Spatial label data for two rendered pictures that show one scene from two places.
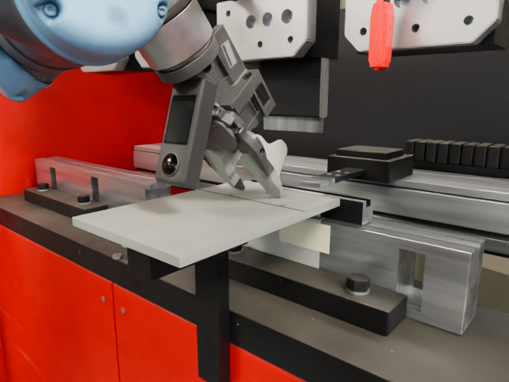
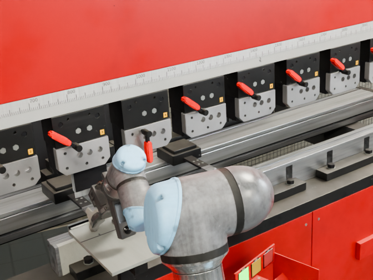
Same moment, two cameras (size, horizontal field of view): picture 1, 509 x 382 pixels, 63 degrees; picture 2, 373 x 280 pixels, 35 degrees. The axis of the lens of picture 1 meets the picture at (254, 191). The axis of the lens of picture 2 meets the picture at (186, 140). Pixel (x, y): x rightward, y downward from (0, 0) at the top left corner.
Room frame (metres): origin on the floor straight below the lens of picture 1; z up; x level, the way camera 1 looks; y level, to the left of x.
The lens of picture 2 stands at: (-0.12, 1.31, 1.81)
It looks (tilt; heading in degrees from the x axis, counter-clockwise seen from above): 21 degrees down; 287
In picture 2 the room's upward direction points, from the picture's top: 4 degrees counter-clockwise
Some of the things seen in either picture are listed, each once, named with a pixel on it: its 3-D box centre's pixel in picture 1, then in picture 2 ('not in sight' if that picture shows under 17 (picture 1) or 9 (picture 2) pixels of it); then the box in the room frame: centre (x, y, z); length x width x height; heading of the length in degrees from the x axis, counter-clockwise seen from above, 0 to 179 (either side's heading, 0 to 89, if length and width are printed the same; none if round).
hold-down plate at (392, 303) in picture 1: (288, 278); (120, 254); (0.52, -0.05, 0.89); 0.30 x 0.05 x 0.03; 50
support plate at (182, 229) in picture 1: (217, 211); (119, 240); (0.47, 0.04, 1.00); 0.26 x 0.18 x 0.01; 140
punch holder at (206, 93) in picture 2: not in sight; (197, 104); (0.34, -0.34, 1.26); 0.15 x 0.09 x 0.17; 50
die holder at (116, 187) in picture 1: (96, 187); not in sight; (0.94, 0.37, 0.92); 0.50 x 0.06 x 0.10; 50
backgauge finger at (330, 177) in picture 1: (351, 167); (75, 194); (0.70, -0.17, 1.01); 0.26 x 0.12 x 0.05; 140
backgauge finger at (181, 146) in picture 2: not in sight; (190, 156); (0.42, -0.50, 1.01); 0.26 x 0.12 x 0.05; 140
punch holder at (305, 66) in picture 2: not in sight; (295, 77); (0.08, -0.64, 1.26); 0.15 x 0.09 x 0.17; 50
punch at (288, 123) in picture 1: (292, 96); (89, 178); (0.59, -0.05, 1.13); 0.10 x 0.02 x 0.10; 50
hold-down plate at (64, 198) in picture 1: (62, 201); not in sight; (0.93, 0.44, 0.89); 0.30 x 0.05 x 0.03; 50
